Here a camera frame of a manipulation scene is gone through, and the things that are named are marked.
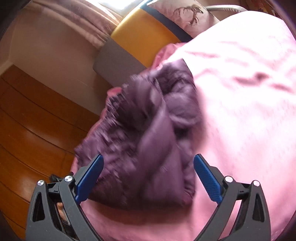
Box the grey yellow blue headboard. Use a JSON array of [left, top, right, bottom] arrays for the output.
[[93, 1, 192, 86]]

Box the pink bedspread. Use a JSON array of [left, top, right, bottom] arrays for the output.
[[81, 11, 295, 240]]

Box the purple puffer jacket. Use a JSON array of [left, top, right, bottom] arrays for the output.
[[75, 59, 202, 209]]

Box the deer print pillow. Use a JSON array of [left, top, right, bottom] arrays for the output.
[[147, 0, 219, 38]]

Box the pink patterned curtain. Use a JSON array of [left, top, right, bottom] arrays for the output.
[[27, 1, 122, 49]]

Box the grey curved chair rail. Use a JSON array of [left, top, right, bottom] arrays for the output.
[[205, 4, 247, 13]]

